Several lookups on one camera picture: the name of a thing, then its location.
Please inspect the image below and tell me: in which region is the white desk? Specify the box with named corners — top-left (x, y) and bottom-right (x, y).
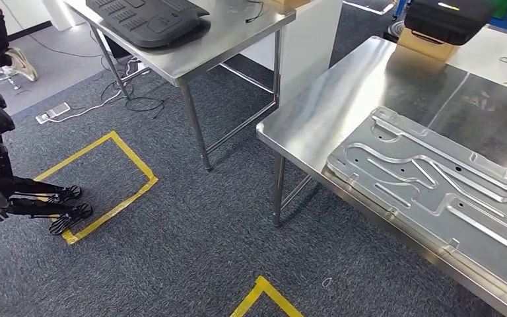
top-left (446, 26), bottom-right (507, 98)

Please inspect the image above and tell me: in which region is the green plastic crate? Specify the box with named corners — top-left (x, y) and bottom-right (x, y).
top-left (484, 0), bottom-right (507, 18)

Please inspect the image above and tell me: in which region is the black moulded panel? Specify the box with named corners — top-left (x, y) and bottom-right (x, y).
top-left (86, 0), bottom-right (212, 49)

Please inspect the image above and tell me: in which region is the yellow floor tape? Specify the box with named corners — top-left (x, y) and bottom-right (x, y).
top-left (32, 130), bottom-right (159, 246)
top-left (229, 275), bottom-right (304, 317)

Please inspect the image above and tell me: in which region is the white floor tape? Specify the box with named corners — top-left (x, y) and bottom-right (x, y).
top-left (343, 0), bottom-right (394, 16)

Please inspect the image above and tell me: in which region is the white power strip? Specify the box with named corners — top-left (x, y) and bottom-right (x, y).
top-left (35, 102), bottom-right (71, 125)

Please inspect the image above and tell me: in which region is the brown cardboard box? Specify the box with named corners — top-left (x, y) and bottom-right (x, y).
top-left (271, 0), bottom-right (311, 9)
top-left (397, 26), bottom-right (460, 62)

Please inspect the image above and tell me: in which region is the thin black cable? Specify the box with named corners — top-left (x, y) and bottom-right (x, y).
top-left (244, 0), bottom-right (266, 24)

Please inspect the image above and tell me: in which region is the stamped aluminium plate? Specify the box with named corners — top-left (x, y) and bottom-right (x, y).
top-left (326, 106), bottom-right (507, 302)

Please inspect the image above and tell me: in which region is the steel workbench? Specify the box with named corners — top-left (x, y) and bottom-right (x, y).
top-left (256, 36), bottom-right (507, 317)

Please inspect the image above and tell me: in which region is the white table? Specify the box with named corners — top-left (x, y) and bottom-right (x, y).
top-left (240, 0), bottom-right (344, 108)

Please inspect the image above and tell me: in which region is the white power cable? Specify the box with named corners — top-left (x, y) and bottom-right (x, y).
top-left (46, 57), bottom-right (152, 124)

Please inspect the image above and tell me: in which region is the steel table frame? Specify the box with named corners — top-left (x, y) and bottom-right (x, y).
top-left (63, 0), bottom-right (297, 173)

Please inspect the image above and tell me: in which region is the office chair base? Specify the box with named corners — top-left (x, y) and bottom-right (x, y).
top-left (0, 64), bottom-right (22, 90)

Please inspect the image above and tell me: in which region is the black carry case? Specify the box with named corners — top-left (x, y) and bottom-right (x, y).
top-left (404, 0), bottom-right (495, 46)

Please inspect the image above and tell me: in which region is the black floor cable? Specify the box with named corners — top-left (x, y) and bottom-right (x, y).
top-left (100, 57), bottom-right (169, 120)

